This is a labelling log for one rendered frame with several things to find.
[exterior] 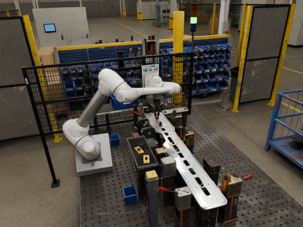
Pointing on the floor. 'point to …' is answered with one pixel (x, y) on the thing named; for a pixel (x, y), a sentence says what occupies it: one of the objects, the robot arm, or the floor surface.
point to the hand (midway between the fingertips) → (157, 115)
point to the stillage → (283, 146)
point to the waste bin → (233, 82)
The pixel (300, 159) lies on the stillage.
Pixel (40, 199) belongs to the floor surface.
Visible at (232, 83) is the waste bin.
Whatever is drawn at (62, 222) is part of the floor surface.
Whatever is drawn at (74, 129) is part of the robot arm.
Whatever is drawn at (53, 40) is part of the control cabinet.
